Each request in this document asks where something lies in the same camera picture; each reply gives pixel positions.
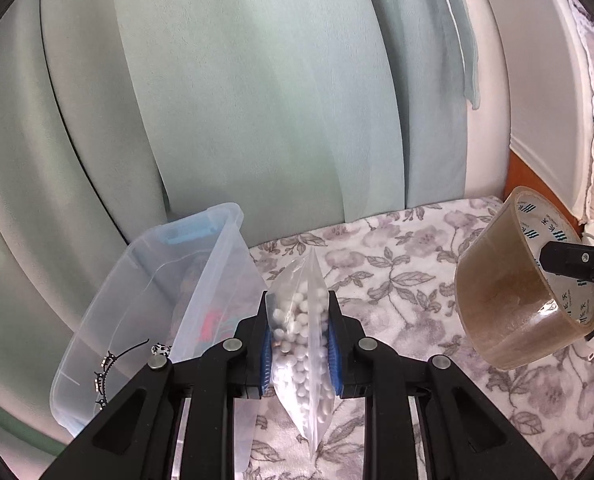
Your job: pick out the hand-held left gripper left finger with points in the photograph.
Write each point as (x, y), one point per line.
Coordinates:
(197, 410)

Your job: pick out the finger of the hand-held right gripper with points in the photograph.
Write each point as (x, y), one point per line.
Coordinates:
(577, 260)

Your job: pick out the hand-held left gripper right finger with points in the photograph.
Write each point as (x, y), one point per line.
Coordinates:
(407, 410)

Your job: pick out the brown packing tape roll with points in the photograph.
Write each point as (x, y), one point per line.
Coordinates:
(502, 300)

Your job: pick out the black studded headband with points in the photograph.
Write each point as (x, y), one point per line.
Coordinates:
(104, 375)

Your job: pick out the clear plastic container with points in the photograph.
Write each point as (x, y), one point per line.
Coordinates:
(127, 300)

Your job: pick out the clear bag of white beads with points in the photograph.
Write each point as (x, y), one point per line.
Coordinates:
(299, 320)

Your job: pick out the grey floral blanket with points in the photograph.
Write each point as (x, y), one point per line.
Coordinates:
(407, 270)

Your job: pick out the quilted beige lace cover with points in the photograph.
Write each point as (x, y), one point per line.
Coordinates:
(577, 110)

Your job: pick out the pale green curtain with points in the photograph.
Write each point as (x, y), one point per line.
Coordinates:
(227, 85)

